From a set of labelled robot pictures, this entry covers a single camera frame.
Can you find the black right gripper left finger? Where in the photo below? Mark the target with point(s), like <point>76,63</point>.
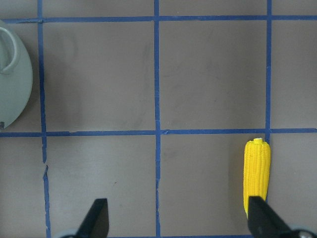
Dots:
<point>96,222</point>

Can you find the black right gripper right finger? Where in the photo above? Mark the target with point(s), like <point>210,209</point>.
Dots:
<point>263,222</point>

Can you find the yellow corn cob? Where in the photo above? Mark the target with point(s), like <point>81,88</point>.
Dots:
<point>256,169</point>

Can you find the pale green steel pot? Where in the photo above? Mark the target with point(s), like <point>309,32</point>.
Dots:
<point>16,76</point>

